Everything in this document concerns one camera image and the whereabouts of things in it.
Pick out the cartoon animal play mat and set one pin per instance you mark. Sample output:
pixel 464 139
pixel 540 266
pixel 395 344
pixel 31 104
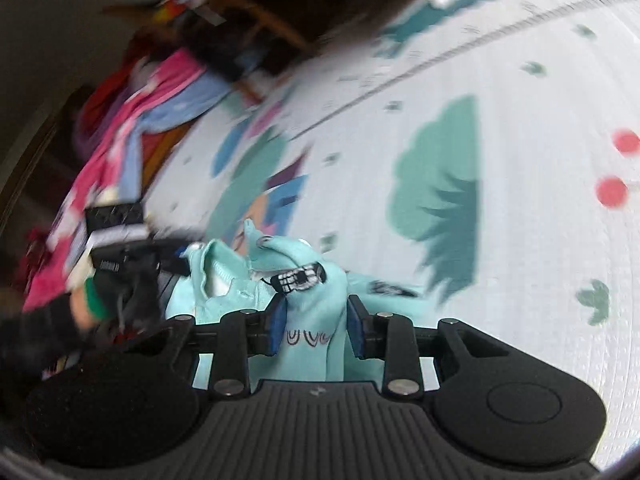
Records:
pixel 525 160

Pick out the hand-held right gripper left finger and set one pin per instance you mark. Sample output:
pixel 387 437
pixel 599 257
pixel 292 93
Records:
pixel 277 327

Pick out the light blue cloth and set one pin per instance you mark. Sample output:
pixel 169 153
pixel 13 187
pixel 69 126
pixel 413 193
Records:
pixel 170 110

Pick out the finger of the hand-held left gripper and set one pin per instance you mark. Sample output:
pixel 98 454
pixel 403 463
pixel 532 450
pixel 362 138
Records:
pixel 175 257

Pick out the pile of pink clothes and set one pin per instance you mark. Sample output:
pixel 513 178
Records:
pixel 120 140

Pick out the teal printed child garment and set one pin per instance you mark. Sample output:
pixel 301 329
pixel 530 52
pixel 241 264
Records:
pixel 310 270

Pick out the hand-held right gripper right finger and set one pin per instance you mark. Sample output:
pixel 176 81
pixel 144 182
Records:
pixel 356 332

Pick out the wooden chair leg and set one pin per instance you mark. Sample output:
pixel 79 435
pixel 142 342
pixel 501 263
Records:
pixel 270 17

